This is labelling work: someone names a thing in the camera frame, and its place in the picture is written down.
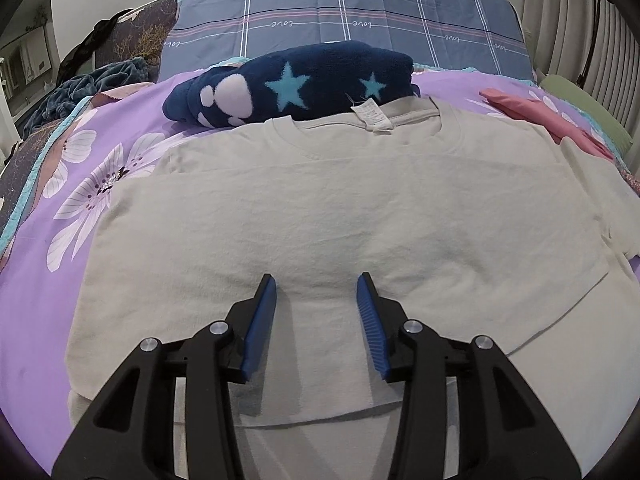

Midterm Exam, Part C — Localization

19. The beige t-shirt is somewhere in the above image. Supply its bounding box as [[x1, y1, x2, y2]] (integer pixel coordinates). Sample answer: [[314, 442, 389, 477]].
[[65, 97, 640, 480]]

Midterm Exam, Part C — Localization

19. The purple floral bed cover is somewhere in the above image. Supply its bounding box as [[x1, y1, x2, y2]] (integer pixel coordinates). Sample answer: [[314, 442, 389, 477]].
[[0, 62, 640, 466]]

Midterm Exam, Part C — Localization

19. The green pillow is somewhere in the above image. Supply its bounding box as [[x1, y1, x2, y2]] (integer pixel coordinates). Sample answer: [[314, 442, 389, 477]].
[[539, 74, 634, 148]]

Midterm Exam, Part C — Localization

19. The blue plaid pillow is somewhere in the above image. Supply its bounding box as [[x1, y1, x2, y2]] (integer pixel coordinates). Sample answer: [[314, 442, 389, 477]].
[[159, 0, 535, 83]]

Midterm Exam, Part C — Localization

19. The black cloth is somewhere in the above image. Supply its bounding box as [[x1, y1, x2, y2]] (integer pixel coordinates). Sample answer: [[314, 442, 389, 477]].
[[56, 8, 135, 83]]

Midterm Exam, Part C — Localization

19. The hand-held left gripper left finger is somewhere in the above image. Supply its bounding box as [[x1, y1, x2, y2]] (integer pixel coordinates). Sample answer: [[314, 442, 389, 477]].
[[51, 273, 278, 480]]

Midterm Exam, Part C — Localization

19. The pale pleated curtain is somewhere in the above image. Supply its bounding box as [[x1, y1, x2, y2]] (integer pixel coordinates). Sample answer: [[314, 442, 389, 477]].
[[520, 0, 640, 133]]

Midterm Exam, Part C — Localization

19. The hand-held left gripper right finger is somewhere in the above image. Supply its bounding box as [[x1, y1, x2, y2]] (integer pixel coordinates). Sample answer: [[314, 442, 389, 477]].
[[354, 271, 583, 480]]

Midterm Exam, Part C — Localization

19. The dark floral pillow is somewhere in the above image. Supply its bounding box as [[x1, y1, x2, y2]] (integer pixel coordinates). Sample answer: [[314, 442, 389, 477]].
[[94, 0, 181, 68]]

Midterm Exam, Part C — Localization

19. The pink cloth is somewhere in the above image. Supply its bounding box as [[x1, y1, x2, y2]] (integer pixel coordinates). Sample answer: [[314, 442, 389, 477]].
[[479, 87, 615, 161]]

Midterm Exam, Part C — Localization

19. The navy star print fleece blanket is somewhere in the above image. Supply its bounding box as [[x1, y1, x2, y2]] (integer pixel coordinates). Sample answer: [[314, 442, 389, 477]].
[[162, 45, 422, 128]]

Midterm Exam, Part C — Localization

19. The teal fleece blanket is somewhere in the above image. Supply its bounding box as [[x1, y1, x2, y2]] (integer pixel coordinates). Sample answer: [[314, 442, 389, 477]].
[[22, 56, 151, 133]]

